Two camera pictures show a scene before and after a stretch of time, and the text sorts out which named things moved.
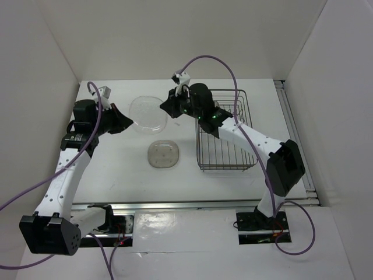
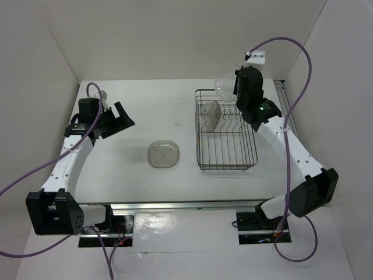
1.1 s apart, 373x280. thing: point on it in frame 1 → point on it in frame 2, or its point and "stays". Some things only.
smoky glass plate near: (163, 154) stays
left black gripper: (119, 118) stays
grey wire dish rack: (213, 153) stays
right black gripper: (171, 104) → (236, 82)
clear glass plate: (148, 117) → (224, 87)
